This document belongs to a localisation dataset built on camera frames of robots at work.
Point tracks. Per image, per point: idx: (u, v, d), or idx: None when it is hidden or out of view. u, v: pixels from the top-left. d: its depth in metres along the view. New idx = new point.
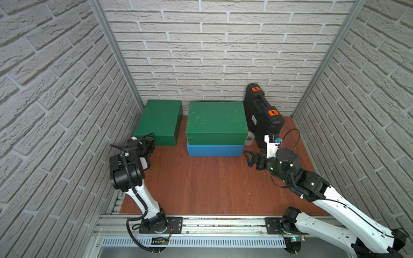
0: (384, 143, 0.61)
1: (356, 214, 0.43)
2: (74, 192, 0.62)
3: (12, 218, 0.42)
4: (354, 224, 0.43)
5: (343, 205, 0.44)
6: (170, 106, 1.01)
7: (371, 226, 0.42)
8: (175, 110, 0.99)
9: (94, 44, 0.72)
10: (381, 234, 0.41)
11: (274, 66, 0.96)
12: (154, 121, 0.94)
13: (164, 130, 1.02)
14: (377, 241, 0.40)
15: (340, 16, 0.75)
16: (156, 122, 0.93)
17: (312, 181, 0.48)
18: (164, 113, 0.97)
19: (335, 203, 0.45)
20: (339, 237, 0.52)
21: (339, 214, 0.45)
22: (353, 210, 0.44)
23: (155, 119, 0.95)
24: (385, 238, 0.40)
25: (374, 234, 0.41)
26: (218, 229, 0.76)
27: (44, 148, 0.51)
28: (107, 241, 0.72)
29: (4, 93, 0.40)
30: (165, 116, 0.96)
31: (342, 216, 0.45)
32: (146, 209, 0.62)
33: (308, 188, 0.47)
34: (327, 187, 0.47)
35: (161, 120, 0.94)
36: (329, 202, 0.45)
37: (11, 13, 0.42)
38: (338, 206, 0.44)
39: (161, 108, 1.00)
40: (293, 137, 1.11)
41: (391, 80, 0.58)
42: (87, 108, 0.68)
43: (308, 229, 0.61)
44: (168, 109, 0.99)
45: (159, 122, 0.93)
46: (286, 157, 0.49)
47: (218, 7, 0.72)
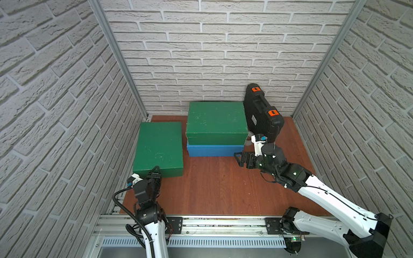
0: (384, 143, 0.61)
1: (340, 201, 0.45)
2: (74, 192, 0.62)
3: (13, 218, 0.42)
4: (338, 210, 0.45)
5: (325, 191, 0.47)
6: (170, 130, 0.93)
7: (351, 209, 0.43)
8: (176, 134, 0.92)
9: (94, 44, 0.72)
10: (364, 216, 0.42)
11: (274, 66, 0.96)
12: (157, 151, 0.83)
13: (170, 160, 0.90)
14: (361, 225, 0.41)
15: (341, 16, 0.75)
16: (159, 152, 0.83)
17: (294, 171, 0.52)
18: (164, 140, 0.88)
19: (316, 189, 0.47)
20: (332, 230, 0.52)
21: (322, 201, 0.47)
22: (335, 197, 0.45)
23: (156, 148, 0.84)
24: (368, 221, 0.41)
25: (355, 216, 0.42)
26: (218, 229, 0.76)
27: (44, 148, 0.51)
28: (107, 241, 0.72)
29: (4, 93, 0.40)
30: (166, 142, 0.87)
31: (326, 202, 0.46)
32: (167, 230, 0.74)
33: (291, 179, 0.51)
34: (310, 176, 0.50)
35: (164, 148, 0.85)
36: (312, 189, 0.48)
37: (11, 13, 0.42)
38: (319, 192, 0.47)
39: (161, 132, 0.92)
40: (293, 137, 1.11)
41: (391, 81, 0.58)
42: (87, 109, 0.68)
43: (304, 225, 0.61)
44: (168, 134, 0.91)
45: (161, 150, 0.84)
46: (270, 150, 0.53)
47: (218, 7, 0.72)
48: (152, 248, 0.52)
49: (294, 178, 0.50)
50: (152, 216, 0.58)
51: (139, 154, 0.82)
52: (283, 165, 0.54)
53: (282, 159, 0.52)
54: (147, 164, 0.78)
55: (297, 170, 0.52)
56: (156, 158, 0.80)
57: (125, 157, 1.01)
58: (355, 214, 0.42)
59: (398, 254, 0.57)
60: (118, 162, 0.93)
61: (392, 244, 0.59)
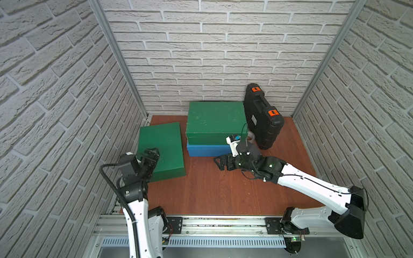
0: (384, 143, 0.61)
1: (315, 184, 0.46)
2: (74, 192, 0.62)
3: (13, 218, 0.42)
4: (315, 194, 0.46)
5: (300, 177, 0.48)
6: (169, 132, 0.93)
7: (326, 188, 0.45)
8: (175, 134, 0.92)
9: (94, 44, 0.72)
10: (339, 193, 0.43)
11: (274, 66, 0.96)
12: None
13: (170, 160, 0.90)
14: (338, 202, 0.42)
15: (341, 16, 0.75)
16: (160, 153, 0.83)
17: (270, 163, 0.53)
18: (164, 141, 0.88)
19: (292, 176, 0.49)
20: (322, 216, 0.53)
21: (300, 188, 0.49)
22: (311, 180, 0.47)
23: (157, 150, 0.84)
24: (344, 196, 0.43)
25: (331, 195, 0.43)
26: (218, 229, 0.76)
27: (45, 148, 0.51)
28: (107, 241, 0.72)
29: (4, 93, 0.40)
30: (165, 143, 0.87)
31: (303, 188, 0.48)
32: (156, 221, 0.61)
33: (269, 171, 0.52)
34: (284, 165, 0.51)
35: (164, 149, 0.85)
36: (287, 177, 0.49)
37: (11, 13, 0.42)
38: (296, 179, 0.48)
39: (159, 134, 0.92)
40: (293, 137, 1.10)
41: (391, 80, 0.58)
42: (87, 108, 0.68)
43: (300, 222, 0.61)
44: (167, 136, 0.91)
45: (161, 152, 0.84)
46: (243, 148, 0.54)
47: (218, 7, 0.72)
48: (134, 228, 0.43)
49: (271, 170, 0.51)
50: (135, 192, 0.49)
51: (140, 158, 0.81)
52: (260, 159, 0.55)
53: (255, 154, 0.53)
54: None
55: (272, 162, 0.53)
56: None
57: None
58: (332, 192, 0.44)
59: (398, 254, 0.57)
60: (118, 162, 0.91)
61: (392, 244, 0.59)
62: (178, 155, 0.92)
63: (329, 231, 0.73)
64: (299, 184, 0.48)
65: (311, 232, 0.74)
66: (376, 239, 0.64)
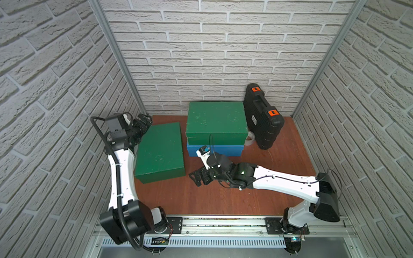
0: (384, 143, 0.61)
1: (285, 180, 0.47)
2: (74, 192, 0.62)
3: (13, 218, 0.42)
4: (289, 190, 0.47)
5: (271, 177, 0.49)
6: (169, 132, 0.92)
7: (296, 183, 0.46)
8: (175, 134, 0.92)
9: (94, 44, 0.72)
10: (307, 184, 0.45)
11: (274, 66, 0.96)
12: (157, 153, 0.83)
13: (170, 161, 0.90)
14: (309, 193, 0.44)
15: (340, 16, 0.75)
16: (160, 153, 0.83)
17: (242, 170, 0.53)
18: (164, 141, 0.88)
19: (264, 178, 0.49)
20: (305, 209, 0.55)
21: (275, 187, 0.49)
22: (282, 178, 0.48)
23: (157, 150, 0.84)
24: (313, 187, 0.44)
25: (302, 187, 0.45)
26: (218, 229, 0.76)
27: (44, 148, 0.51)
28: (107, 241, 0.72)
29: (4, 93, 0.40)
30: (165, 143, 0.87)
31: (277, 187, 0.49)
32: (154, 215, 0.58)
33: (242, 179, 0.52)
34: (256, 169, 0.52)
35: (164, 149, 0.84)
36: (261, 180, 0.49)
37: (11, 13, 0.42)
38: (268, 180, 0.49)
39: (159, 134, 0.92)
40: (293, 137, 1.11)
41: (391, 81, 0.58)
42: (87, 109, 0.68)
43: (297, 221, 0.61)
44: (167, 136, 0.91)
45: (161, 152, 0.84)
46: (214, 160, 0.53)
47: (218, 7, 0.72)
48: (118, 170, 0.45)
49: (244, 177, 0.51)
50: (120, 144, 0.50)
51: (140, 158, 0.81)
52: (232, 169, 0.54)
53: (227, 164, 0.52)
54: (149, 168, 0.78)
55: (244, 169, 0.53)
56: (156, 160, 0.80)
57: None
58: (301, 185, 0.45)
59: (398, 254, 0.57)
60: None
61: (392, 244, 0.59)
62: (177, 155, 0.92)
63: (329, 231, 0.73)
64: (272, 184, 0.49)
65: (311, 232, 0.74)
66: (377, 238, 0.64)
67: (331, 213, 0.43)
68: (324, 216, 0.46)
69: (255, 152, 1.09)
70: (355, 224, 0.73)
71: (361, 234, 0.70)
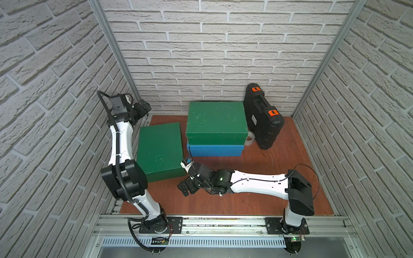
0: (384, 143, 0.61)
1: (258, 181, 0.50)
2: (74, 192, 0.62)
3: (12, 218, 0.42)
4: (262, 190, 0.50)
5: (246, 179, 0.52)
6: (169, 132, 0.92)
7: (268, 183, 0.48)
8: (174, 134, 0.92)
9: (94, 43, 0.72)
10: (278, 181, 0.47)
11: (274, 66, 0.96)
12: (157, 153, 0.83)
13: (170, 161, 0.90)
14: (279, 190, 0.46)
15: (341, 16, 0.75)
16: (161, 153, 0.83)
17: (220, 177, 0.56)
18: (163, 141, 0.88)
19: (240, 181, 0.52)
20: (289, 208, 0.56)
21: (250, 188, 0.52)
22: (255, 179, 0.50)
23: (157, 150, 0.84)
24: (282, 184, 0.46)
25: (272, 186, 0.47)
26: (218, 229, 0.76)
27: (44, 148, 0.51)
28: (107, 241, 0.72)
29: (4, 93, 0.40)
30: (165, 143, 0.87)
31: (252, 188, 0.51)
32: (147, 213, 0.61)
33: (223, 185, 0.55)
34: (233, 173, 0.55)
35: (165, 149, 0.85)
36: (236, 184, 0.52)
37: (11, 13, 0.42)
38: (243, 183, 0.52)
39: (159, 134, 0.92)
40: (293, 137, 1.11)
41: (391, 80, 0.58)
42: (87, 108, 0.68)
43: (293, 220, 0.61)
44: (167, 136, 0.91)
45: (161, 152, 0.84)
46: (193, 171, 0.56)
47: (218, 7, 0.72)
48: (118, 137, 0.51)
49: (224, 183, 0.54)
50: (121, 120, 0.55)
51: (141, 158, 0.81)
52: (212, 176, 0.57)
53: (206, 173, 0.56)
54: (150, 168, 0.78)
55: (222, 175, 0.56)
56: (156, 160, 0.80)
57: None
58: (272, 184, 0.48)
59: (398, 254, 0.57)
60: None
61: (392, 244, 0.59)
62: (177, 155, 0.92)
63: (329, 231, 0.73)
64: (246, 186, 0.51)
65: (311, 232, 0.74)
66: (376, 238, 0.64)
67: (304, 207, 0.45)
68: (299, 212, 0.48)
69: (255, 152, 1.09)
70: (355, 224, 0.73)
71: (361, 234, 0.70)
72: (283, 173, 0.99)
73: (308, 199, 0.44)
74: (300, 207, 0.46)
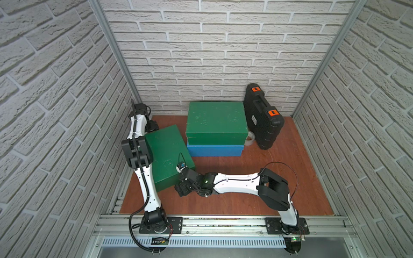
0: (384, 143, 0.61)
1: (236, 181, 0.55)
2: (74, 191, 0.62)
3: (13, 218, 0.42)
4: (239, 188, 0.55)
5: (226, 180, 0.57)
6: (170, 136, 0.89)
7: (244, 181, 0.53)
8: (176, 137, 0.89)
9: (94, 44, 0.72)
10: (251, 180, 0.52)
11: (274, 66, 0.96)
12: (164, 158, 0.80)
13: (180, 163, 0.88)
14: (253, 187, 0.51)
15: (341, 16, 0.75)
16: (168, 158, 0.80)
17: (206, 179, 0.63)
18: (167, 145, 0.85)
19: (220, 182, 0.58)
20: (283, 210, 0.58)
21: (230, 188, 0.58)
22: (233, 180, 0.56)
23: (163, 155, 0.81)
24: (255, 182, 0.51)
25: (247, 185, 0.52)
26: (218, 229, 0.76)
27: (44, 148, 0.51)
28: (107, 241, 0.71)
29: (4, 93, 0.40)
30: (169, 148, 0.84)
31: (230, 188, 0.58)
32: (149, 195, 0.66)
33: (208, 188, 0.61)
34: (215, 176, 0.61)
35: (170, 153, 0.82)
36: (218, 184, 0.58)
37: (11, 13, 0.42)
38: (223, 184, 0.57)
39: (159, 138, 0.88)
40: (293, 137, 1.11)
41: (391, 81, 0.58)
42: (87, 108, 0.68)
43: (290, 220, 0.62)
44: (169, 138, 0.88)
45: (168, 157, 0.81)
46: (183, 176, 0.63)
47: (218, 7, 0.72)
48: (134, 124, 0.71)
49: (208, 185, 0.60)
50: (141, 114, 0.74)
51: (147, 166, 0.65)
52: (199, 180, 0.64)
53: (194, 177, 0.63)
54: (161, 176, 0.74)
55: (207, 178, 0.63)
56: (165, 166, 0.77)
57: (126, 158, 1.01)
58: (247, 183, 0.52)
59: (398, 254, 0.57)
60: (118, 162, 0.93)
61: (392, 244, 0.59)
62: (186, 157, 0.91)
63: (329, 231, 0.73)
64: (227, 186, 0.57)
65: (311, 232, 0.74)
66: (377, 238, 0.64)
67: (277, 202, 0.48)
68: (276, 208, 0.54)
69: (255, 152, 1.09)
70: (356, 224, 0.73)
71: (361, 234, 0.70)
72: (283, 173, 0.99)
73: (279, 195, 0.48)
74: (275, 203, 0.49)
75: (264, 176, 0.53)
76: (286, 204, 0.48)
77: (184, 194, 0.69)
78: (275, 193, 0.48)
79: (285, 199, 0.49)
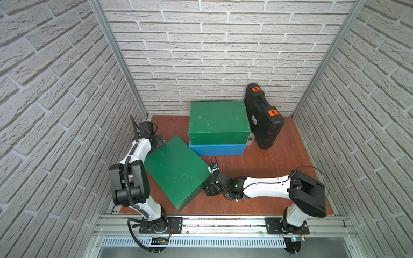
0: (384, 143, 0.61)
1: (265, 184, 0.54)
2: (74, 192, 0.62)
3: (13, 218, 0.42)
4: (270, 192, 0.53)
5: (255, 183, 0.57)
6: (176, 149, 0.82)
7: (273, 184, 0.52)
8: (183, 148, 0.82)
9: (94, 43, 0.72)
10: (282, 183, 0.50)
11: (274, 66, 0.96)
12: (181, 173, 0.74)
13: (198, 172, 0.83)
14: (284, 191, 0.48)
15: (340, 16, 0.75)
16: (183, 172, 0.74)
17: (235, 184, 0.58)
18: (177, 159, 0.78)
19: (249, 186, 0.58)
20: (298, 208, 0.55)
21: (260, 192, 0.57)
22: (263, 183, 0.55)
23: (177, 170, 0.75)
24: (285, 185, 0.49)
25: (277, 187, 0.50)
26: (218, 229, 0.76)
27: (45, 148, 0.51)
28: (107, 241, 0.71)
29: (4, 93, 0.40)
30: (180, 161, 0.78)
31: (260, 192, 0.56)
32: (147, 216, 0.62)
33: (239, 193, 0.61)
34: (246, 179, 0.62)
35: (184, 166, 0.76)
36: (248, 189, 0.58)
37: (11, 13, 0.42)
38: (253, 187, 0.57)
39: (165, 153, 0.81)
40: (293, 137, 1.11)
41: (391, 81, 0.58)
42: (87, 109, 0.68)
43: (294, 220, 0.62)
44: (178, 151, 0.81)
45: (183, 170, 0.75)
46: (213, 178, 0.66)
47: (218, 7, 0.72)
48: (134, 148, 0.56)
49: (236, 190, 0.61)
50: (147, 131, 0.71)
51: (164, 187, 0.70)
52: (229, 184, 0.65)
53: (224, 180, 0.64)
54: (184, 192, 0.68)
55: (236, 182, 0.64)
56: (185, 180, 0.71)
57: None
58: (277, 185, 0.51)
59: (398, 254, 0.57)
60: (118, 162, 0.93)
61: (392, 244, 0.59)
62: (201, 164, 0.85)
63: (328, 231, 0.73)
64: (256, 190, 0.57)
65: (311, 232, 0.74)
66: (376, 238, 0.64)
67: (312, 208, 0.45)
68: (312, 214, 0.48)
69: (255, 152, 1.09)
70: (356, 225, 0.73)
71: (361, 234, 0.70)
72: (283, 172, 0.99)
73: (315, 199, 0.45)
74: (309, 208, 0.46)
75: (296, 179, 0.51)
76: (323, 209, 0.44)
77: (213, 193, 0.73)
78: (311, 198, 0.45)
79: (322, 204, 0.45)
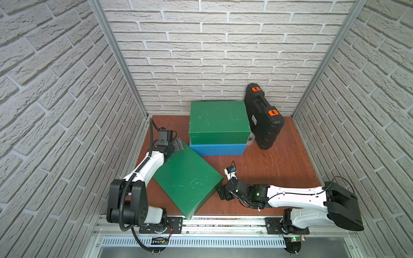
0: (384, 143, 0.61)
1: (296, 194, 0.51)
2: (74, 192, 0.62)
3: (12, 219, 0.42)
4: (300, 203, 0.50)
5: (282, 193, 0.54)
6: (184, 155, 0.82)
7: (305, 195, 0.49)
8: (191, 155, 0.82)
9: (94, 44, 0.72)
10: (315, 194, 0.47)
11: (274, 66, 0.96)
12: (190, 180, 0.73)
13: (207, 179, 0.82)
14: (319, 204, 0.46)
15: (341, 16, 0.75)
16: (192, 179, 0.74)
17: (257, 193, 0.60)
18: (185, 165, 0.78)
19: (276, 195, 0.55)
20: (320, 215, 0.53)
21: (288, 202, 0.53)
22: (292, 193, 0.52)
23: (185, 177, 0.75)
24: (320, 197, 0.46)
25: (311, 199, 0.47)
26: (218, 229, 0.76)
27: (45, 148, 0.51)
28: (107, 241, 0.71)
29: (3, 93, 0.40)
30: (189, 167, 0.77)
31: (288, 202, 0.52)
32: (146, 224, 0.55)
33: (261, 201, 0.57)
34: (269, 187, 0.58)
35: (192, 173, 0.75)
36: (273, 198, 0.55)
37: (11, 13, 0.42)
38: (279, 197, 0.54)
39: (173, 159, 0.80)
40: (293, 137, 1.10)
41: (391, 81, 0.58)
42: (87, 109, 0.68)
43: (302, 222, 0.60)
44: (186, 157, 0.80)
45: (192, 178, 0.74)
46: (232, 187, 0.61)
47: (218, 7, 0.72)
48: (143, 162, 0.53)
49: (259, 198, 0.58)
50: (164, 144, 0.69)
51: (173, 195, 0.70)
52: (249, 192, 0.61)
53: (243, 188, 0.59)
54: (193, 200, 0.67)
55: (258, 190, 0.60)
56: (194, 188, 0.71)
57: (125, 158, 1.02)
58: (310, 197, 0.48)
59: (398, 254, 0.57)
60: (118, 162, 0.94)
61: (392, 244, 0.59)
62: (210, 171, 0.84)
63: (329, 231, 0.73)
64: (284, 200, 0.53)
65: (311, 232, 0.74)
66: (376, 238, 0.64)
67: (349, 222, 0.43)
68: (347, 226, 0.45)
69: (255, 152, 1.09)
70: None
71: (361, 234, 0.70)
72: (283, 172, 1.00)
73: (353, 213, 0.43)
74: (346, 222, 0.43)
75: (330, 191, 0.49)
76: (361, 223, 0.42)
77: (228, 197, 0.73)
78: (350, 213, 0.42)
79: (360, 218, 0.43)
